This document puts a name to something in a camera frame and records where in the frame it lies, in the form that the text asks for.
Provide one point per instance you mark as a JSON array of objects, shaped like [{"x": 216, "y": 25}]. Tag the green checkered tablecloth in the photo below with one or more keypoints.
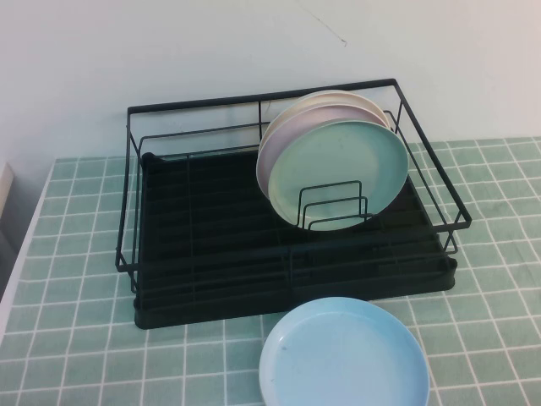
[{"x": 486, "y": 296}]

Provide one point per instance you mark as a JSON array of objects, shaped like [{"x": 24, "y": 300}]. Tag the black plastic drip tray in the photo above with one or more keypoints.
[{"x": 211, "y": 237}]

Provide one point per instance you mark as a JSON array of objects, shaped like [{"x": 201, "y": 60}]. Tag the green round plate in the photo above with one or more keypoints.
[{"x": 338, "y": 160}]

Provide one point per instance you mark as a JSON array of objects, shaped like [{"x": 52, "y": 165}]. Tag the pink round plate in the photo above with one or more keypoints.
[{"x": 287, "y": 131}]

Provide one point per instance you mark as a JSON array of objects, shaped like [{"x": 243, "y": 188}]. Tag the cream round plate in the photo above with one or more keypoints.
[{"x": 351, "y": 98}]

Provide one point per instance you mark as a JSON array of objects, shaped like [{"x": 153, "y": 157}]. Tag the blue round plate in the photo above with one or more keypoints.
[{"x": 338, "y": 359}]

